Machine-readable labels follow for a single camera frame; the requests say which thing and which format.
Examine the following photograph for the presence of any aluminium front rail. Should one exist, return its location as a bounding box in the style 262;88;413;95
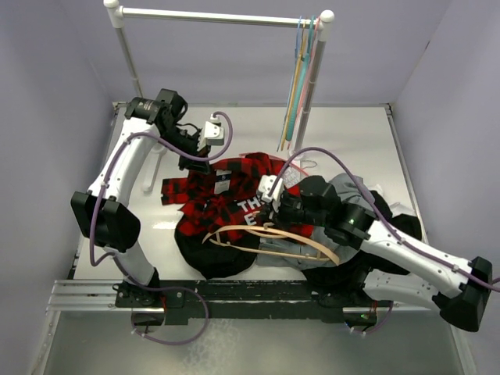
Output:
49;276;439;312

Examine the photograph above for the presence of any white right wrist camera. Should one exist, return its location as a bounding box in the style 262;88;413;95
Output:
256;175;284;206

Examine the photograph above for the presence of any black garment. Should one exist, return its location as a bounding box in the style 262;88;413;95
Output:
174;223;257;280
302;190;422;289

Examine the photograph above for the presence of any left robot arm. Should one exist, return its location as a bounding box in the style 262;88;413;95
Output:
70;89;224;306

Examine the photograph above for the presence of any white clothes rack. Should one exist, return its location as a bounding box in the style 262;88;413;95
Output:
102;0;336;192

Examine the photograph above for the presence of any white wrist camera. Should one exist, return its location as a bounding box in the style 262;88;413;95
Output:
256;175;284;206
198;114;225;156

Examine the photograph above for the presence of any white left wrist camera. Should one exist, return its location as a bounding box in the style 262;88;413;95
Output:
198;114;225;156

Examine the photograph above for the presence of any red black plaid shirt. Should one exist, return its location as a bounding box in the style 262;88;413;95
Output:
161;152;284;238

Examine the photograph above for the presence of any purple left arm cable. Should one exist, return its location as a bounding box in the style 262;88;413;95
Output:
88;111;234;346

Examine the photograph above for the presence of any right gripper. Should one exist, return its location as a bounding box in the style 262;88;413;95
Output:
257;191;328;230

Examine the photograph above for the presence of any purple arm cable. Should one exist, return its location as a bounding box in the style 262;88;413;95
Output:
88;111;234;346
267;146;500;336

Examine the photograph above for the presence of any teal plastic hanger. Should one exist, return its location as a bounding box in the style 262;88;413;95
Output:
283;16;316;150

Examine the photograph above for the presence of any grey shirt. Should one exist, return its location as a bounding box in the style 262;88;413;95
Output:
255;173;374;270

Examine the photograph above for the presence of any cream plastic hanger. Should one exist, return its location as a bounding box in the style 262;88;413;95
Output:
202;223;341;270

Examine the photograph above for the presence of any black garment right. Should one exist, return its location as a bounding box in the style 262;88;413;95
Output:
302;190;422;289

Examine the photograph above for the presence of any yellow plastic hanger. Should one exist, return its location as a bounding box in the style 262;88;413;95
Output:
274;50;305;151

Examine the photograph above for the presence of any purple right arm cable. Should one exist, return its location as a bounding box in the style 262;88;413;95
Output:
267;146;500;336

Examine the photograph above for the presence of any pink plastic hanger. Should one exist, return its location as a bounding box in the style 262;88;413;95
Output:
237;151;309;177

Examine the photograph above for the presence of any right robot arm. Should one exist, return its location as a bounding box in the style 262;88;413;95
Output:
162;152;492;332

